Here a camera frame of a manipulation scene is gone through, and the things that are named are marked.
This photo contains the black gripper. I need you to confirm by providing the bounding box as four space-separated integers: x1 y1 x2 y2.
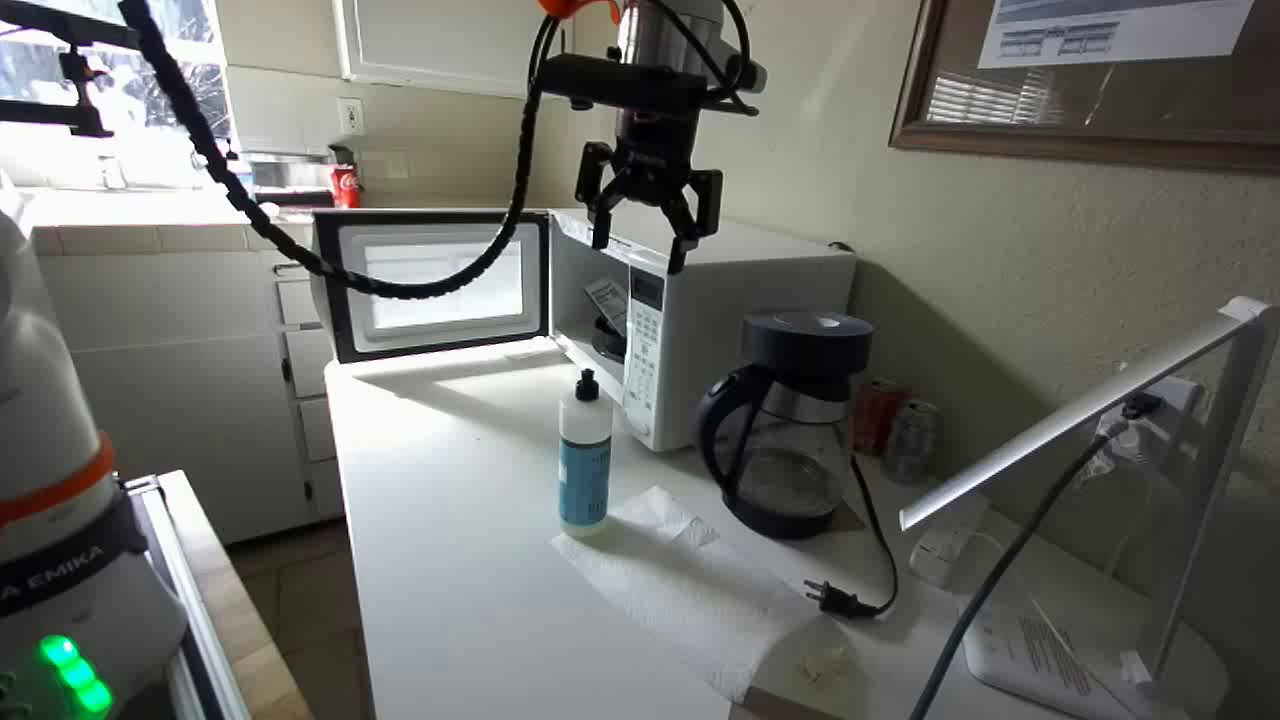
573 0 733 280

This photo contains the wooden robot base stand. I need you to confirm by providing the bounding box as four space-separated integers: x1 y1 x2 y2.
122 468 315 720

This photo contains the white microwave oven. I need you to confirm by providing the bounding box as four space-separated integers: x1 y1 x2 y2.
542 203 860 458

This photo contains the microwave door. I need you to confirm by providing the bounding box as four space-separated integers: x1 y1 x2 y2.
310 208 552 369

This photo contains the black glass electric kettle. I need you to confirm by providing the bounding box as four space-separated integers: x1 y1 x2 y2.
691 309 881 546

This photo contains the white bottle blue label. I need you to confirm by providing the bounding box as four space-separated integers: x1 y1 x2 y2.
556 363 621 539

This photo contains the red fire extinguisher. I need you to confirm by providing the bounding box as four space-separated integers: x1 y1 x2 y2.
322 142 368 212

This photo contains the red can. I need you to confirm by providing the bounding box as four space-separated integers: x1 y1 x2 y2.
852 378 910 459

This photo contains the grey can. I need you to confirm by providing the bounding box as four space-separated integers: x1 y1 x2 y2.
885 398 946 490

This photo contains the white drawer cabinet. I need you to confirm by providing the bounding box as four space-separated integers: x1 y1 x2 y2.
32 218 344 551

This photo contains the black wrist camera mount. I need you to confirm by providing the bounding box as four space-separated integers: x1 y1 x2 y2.
537 50 771 120

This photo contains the wooden framed wall picture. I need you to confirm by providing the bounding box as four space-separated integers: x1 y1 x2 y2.
886 0 1280 179

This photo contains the black corrugated cable conduit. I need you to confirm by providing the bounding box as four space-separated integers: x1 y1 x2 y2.
115 0 567 304

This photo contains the black kettle power cord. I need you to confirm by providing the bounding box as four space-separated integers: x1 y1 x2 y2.
799 451 908 623

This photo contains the dark lamp cable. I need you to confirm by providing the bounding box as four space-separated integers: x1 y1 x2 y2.
908 391 1163 720

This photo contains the white wall power outlet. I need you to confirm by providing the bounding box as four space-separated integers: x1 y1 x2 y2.
1095 378 1209 466

